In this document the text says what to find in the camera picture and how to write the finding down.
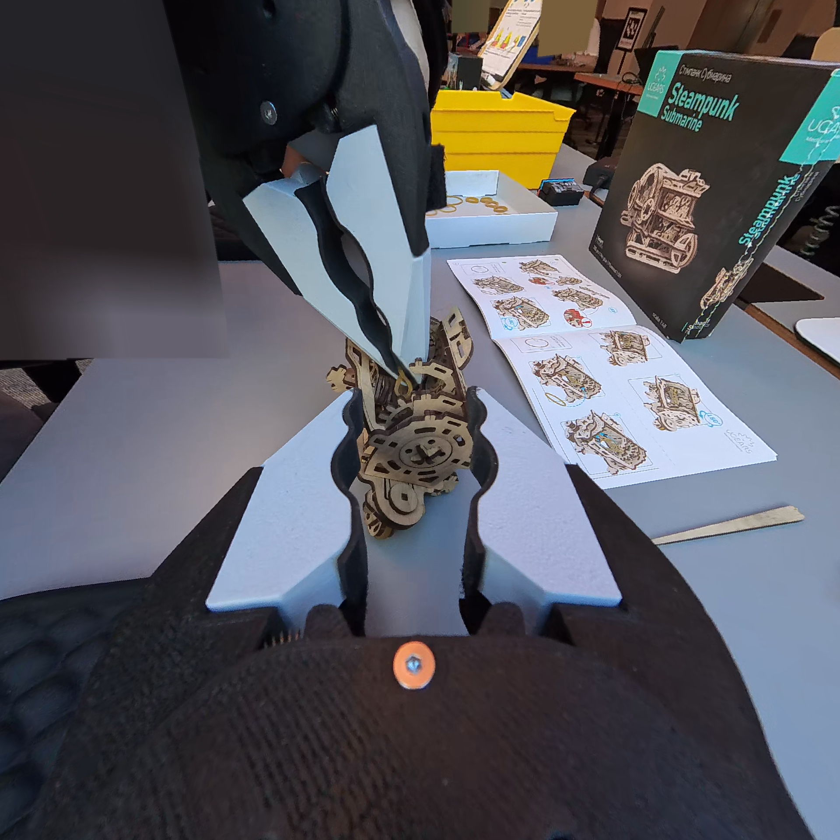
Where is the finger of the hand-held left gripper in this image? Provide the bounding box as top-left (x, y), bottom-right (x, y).
top-left (244, 164), bottom-right (404, 388)
top-left (322, 125), bottom-right (434, 388)

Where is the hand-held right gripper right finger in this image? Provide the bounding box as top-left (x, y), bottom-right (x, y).
top-left (458, 387), bottom-right (623, 636)

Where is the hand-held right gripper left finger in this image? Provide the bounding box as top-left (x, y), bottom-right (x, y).
top-left (205, 387), bottom-right (370, 636)

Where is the wooden mechanical model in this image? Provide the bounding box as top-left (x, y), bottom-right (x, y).
top-left (327, 305), bottom-right (476, 539)

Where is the black teal model kit box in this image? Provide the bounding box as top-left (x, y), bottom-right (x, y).
top-left (594, 49), bottom-right (840, 342)

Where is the heap of rubber bands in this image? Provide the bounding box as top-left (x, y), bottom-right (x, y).
top-left (427, 193), bottom-right (511, 217)

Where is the white cardboard tray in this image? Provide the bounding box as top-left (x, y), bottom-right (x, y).
top-left (423, 169), bottom-right (559, 249)

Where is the white instruction booklet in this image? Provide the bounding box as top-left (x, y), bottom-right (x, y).
top-left (446, 255), bottom-right (778, 490)

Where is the yellow plastic bin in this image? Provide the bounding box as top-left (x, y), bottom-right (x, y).
top-left (430, 90), bottom-right (577, 191)

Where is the thin wooden stick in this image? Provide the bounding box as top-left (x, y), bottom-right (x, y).
top-left (650, 505), bottom-right (805, 546)

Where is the printed sheet on wooden board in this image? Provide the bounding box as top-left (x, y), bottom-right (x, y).
top-left (478, 0), bottom-right (544, 89)

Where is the white rounded board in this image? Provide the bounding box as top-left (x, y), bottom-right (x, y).
top-left (794, 318), bottom-right (840, 367)

